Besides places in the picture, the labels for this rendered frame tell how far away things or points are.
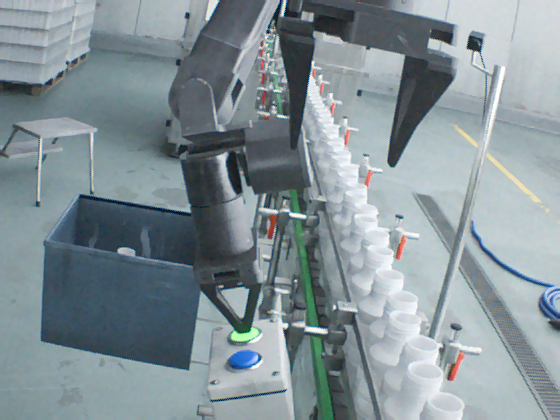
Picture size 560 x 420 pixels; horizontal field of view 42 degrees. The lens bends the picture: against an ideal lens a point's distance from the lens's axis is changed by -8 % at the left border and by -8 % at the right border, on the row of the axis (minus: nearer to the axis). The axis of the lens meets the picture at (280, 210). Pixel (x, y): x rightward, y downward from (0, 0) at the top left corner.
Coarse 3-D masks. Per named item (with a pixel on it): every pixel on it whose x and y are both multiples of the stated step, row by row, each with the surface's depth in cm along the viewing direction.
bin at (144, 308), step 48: (48, 240) 140; (96, 240) 172; (144, 240) 172; (192, 240) 172; (288, 240) 168; (48, 288) 142; (96, 288) 143; (144, 288) 143; (192, 288) 143; (48, 336) 146; (96, 336) 146; (144, 336) 146; (192, 336) 146
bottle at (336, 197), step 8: (344, 176) 139; (352, 176) 139; (336, 184) 138; (344, 184) 137; (336, 192) 138; (344, 192) 137; (328, 200) 138; (336, 200) 137; (328, 208) 138; (320, 232) 140; (328, 232) 138; (320, 240) 140
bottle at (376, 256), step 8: (368, 248) 103; (376, 248) 104; (384, 248) 104; (368, 256) 102; (376, 256) 101; (384, 256) 101; (368, 264) 102; (376, 264) 102; (384, 264) 102; (360, 272) 104; (368, 272) 102; (352, 280) 104; (360, 280) 103; (368, 280) 102; (352, 288) 103; (360, 288) 102; (368, 288) 102; (352, 296) 103; (360, 296) 102; (344, 344) 105; (344, 352) 105
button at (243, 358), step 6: (234, 354) 79; (240, 354) 79; (246, 354) 78; (252, 354) 78; (234, 360) 78; (240, 360) 78; (246, 360) 77; (252, 360) 77; (258, 360) 78; (234, 366) 78; (240, 366) 77; (246, 366) 77
